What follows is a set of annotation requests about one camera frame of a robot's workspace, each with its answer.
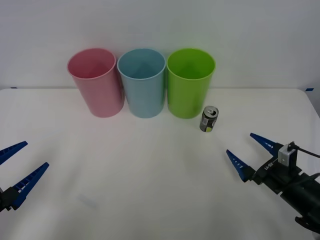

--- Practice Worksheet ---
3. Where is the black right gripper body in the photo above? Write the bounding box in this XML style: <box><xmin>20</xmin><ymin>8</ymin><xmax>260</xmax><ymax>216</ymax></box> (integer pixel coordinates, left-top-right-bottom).
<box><xmin>251</xmin><ymin>143</ymin><xmax>309</xmax><ymax>198</ymax></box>

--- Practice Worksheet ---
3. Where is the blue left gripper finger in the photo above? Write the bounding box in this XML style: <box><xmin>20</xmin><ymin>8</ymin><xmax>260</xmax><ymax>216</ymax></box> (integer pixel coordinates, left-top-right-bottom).
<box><xmin>6</xmin><ymin>162</ymin><xmax>50</xmax><ymax>211</ymax></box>
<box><xmin>0</xmin><ymin>140</ymin><xmax>29</xmax><ymax>166</ymax></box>

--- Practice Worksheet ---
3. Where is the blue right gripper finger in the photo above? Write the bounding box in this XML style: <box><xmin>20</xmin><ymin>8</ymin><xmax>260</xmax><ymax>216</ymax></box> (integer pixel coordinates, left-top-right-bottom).
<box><xmin>225</xmin><ymin>149</ymin><xmax>259</xmax><ymax>185</ymax></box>
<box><xmin>249</xmin><ymin>132</ymin><xmax>285</xmax><ymax>157</ymax></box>

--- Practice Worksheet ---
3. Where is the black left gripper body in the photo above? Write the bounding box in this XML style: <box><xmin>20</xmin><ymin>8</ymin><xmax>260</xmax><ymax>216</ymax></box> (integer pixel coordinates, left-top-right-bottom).
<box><xmin>0</xmin><ymin>187</ymin><xmax>11</xmax><ymax>213</ymax></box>

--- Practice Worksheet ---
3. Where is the black drink can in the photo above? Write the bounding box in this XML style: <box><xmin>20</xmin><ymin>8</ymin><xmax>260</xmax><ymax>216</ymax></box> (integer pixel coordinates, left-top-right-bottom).
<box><xmin>199</xmin><ymin>105</ymin><xmax>220</xmax><ymax>133</ymax></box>

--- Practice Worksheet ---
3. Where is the green plastic bin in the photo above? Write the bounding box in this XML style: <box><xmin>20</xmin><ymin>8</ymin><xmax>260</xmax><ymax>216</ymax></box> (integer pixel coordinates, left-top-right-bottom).
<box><xmin>166</xmin><ymin>47</ymin><xmax>216</xmax><ymax>120</ymax></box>

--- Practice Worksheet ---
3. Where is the pink plastic bin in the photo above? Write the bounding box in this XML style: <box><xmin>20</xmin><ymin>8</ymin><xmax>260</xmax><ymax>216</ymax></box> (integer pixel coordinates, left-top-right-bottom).
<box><xmin>66</xmin><ymin>47</ymin><xmax>125</xmax><ymax>119</ymax></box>

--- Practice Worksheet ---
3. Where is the pale blue plastic bin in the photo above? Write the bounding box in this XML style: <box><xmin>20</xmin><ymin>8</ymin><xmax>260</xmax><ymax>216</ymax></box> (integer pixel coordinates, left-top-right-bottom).
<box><xmin>116</xmin><ymin>48</ymin><xmax>167</xmax><ymax>119</ymax></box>

